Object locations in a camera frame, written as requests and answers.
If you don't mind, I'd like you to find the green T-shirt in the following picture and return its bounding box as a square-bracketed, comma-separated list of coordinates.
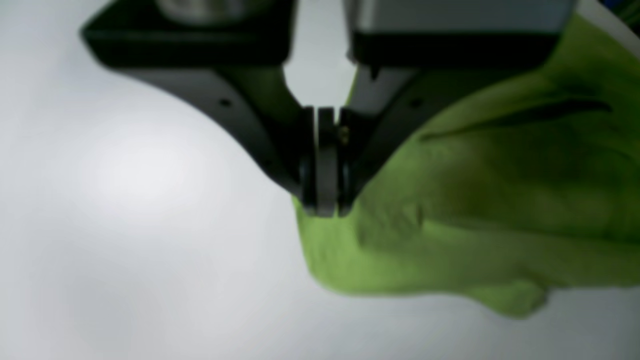
[295, 16, 640, 317]

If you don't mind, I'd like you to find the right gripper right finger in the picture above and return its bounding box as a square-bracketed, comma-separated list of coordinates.
[334, 0, 576, 216]

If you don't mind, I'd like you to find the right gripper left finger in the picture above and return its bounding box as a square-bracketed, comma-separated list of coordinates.
[80, 0, 322, 215]

